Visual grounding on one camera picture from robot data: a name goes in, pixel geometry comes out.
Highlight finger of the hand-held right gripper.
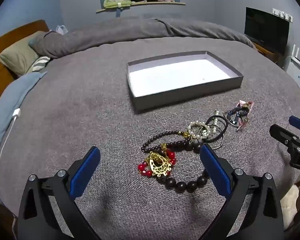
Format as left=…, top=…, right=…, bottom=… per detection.
left=289, top=116, right=300, bottom=131
left=269, top=124, right=300, bottom=153

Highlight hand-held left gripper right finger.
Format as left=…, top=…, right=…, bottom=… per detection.
left=199, top=144, right=283, bottom=240

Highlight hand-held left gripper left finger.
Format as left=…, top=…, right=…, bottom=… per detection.
left=17, top=146, right=101, bottom=240

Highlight large silver hoop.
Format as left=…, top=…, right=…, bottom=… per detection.
left=210, top=130, right=225, bottom=150

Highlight large dark bead bracelet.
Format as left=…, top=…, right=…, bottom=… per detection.
left=156, top=140, right=211, bottom=194

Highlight gold pearl hairpin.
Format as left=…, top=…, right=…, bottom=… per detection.
left=212, top=109, right=222, bottom=133

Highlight black hair tie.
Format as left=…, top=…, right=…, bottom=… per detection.
left=205, top=115, right=229, bottom=140

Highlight pearl gold bracelet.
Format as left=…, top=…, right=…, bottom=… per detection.
left=186, top=121, right=218, bottom=140

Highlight pink hair clip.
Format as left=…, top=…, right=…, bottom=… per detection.
left=236, top=100, right=254, bottom=132

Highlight red bead gold earrings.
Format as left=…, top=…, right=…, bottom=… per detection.
left=137, top=144, right=177, bottom=178

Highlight small dark bead bracelet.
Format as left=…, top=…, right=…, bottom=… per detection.
left=141, top=129, right=190, bottom=155

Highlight grey cardboard box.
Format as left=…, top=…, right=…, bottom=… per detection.
left=127, top=51, right=244, bottom=113

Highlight cream fluffy cloth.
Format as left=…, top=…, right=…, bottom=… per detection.
left=280, top=185, right=300, bottom=230

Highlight white wifi router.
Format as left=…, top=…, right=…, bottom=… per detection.
left=284, top=56, right=300, bottom=89

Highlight grey blanket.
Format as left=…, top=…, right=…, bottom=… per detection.
left=0, top=17, right=300, bottom=240

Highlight wooden stand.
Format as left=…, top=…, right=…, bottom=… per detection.
left=251, top=41, right=282, bottom=63

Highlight black monitor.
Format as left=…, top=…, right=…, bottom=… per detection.
left=244, top=7, right=290, bottom=55

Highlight blue cloth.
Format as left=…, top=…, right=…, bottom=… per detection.
left=0, top=71, right=48, bottom=153

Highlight striped pillow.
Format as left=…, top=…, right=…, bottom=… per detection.
left=25, top=56, right=51, bottom=74

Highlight olive pillow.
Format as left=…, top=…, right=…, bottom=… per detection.
left=0, top=31, right=47, bottom=77

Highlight wooden headboard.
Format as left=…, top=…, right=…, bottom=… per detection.
left=0, top=19, right=49, bottom=113

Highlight green cloth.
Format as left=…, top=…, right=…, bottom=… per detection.
left=103, top=0, right=133, bottom=9

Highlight white charging cable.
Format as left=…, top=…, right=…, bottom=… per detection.
left=0, top=108, right=22, bottom=175

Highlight white wall hook rail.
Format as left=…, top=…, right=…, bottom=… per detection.
left=272, top=8, right=293, bottom=22

